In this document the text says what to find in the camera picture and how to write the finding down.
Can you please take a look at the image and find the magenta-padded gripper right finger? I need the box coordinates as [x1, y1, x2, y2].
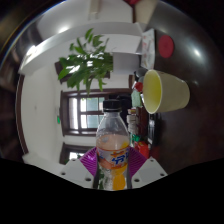
[128, 147, 168, 190]

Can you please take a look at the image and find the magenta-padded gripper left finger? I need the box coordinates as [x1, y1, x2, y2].
[59, 147, 100, 190]

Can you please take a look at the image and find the clear bottle with orange drink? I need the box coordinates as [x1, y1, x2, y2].
[95, 98, 132, 192]

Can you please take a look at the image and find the dark wood framed window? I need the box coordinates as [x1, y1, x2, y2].
[54, 59, 113, 83]
[59, 141, 91, 166]

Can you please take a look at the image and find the green and white box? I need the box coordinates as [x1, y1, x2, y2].
[131, 133, 141, 144]

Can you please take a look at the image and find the flat black device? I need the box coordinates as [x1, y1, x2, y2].
[147, 113, 158, 146]

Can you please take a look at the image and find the dark wooden double door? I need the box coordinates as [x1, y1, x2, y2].
[59, 88, 134, 138]

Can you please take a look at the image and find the green cloth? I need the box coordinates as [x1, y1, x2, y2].
[130, 89, 144, 108]

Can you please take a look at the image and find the pale yellow cup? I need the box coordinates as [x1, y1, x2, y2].
[142, 69, 191, 115]

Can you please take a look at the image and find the small red ball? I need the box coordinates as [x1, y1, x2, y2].
[134, 81, 144, 93]

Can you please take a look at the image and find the leafy plant in white pot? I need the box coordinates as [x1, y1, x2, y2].
[58, 28, 141, 96]

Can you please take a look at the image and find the printed paper sheet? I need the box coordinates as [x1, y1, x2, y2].
[141, 28, 157, 70]

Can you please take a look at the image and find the flat round red coaster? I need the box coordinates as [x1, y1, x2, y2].
[157, 34, 175, 59]

